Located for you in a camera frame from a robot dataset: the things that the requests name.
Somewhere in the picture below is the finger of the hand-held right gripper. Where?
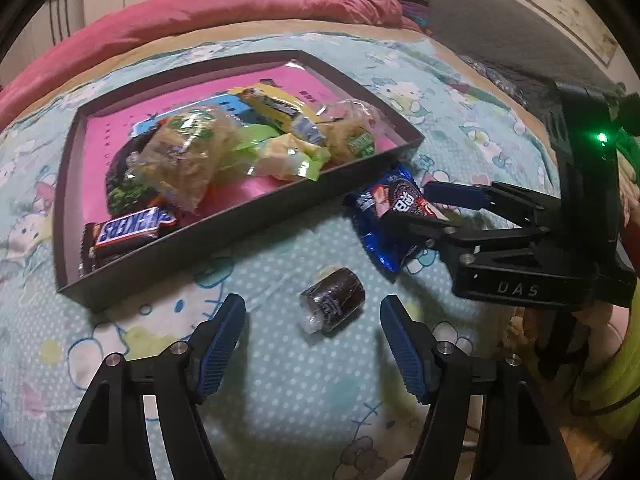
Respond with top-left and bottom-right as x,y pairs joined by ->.
424,180 -> 561,228
400,219 -> 546,261

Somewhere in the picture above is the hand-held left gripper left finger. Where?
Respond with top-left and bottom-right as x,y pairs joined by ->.
52,292 -> 248,480

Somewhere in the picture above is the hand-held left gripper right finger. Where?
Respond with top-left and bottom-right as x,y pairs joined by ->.
380,295 -> 566,480

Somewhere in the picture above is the blue cookie packet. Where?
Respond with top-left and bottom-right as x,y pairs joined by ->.
344,161 -> 453,275

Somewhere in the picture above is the dark chocolate roll clear wrapper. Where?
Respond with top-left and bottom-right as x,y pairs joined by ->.
298,267 -> 366,336

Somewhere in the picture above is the dark shallow cardboard box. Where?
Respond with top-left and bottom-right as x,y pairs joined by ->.
52,49 -> 426,313

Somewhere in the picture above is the clear pastry packet green label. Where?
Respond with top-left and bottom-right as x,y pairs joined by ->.
322,100 -> 392,165

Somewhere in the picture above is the brown chocolate bar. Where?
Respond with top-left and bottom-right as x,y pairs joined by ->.
81,206 -> 180,275

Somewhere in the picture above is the small lime green cake packet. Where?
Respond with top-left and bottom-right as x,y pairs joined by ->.
220,124 -> 332,182

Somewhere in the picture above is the black green pea packet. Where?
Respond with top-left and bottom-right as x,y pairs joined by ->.
104,132 -> 173,217

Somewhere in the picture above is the clear packet of nut cake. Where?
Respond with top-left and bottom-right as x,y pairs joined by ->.
131,105 -> 242,212

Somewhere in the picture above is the person's right forearm green sleeve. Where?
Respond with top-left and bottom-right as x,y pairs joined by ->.
575,330 -> 640,441

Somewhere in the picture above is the person's right hand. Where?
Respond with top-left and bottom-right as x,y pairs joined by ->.
585,302 -> 640,361

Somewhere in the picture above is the light blue cat print bedsheet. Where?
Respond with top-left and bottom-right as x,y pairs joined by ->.
0,30 -> 561,480

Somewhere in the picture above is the dark patterned cloth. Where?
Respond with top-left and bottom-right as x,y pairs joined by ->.
457,55 -> 556,111

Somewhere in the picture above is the grey padded headboard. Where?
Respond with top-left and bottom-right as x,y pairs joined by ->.
350,0 -> 626,96

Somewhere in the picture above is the pink book with blue label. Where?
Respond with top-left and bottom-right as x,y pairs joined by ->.
82,60 -> 371,241

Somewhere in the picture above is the pink blanket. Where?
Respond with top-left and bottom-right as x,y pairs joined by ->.
0,0 -> 431,131

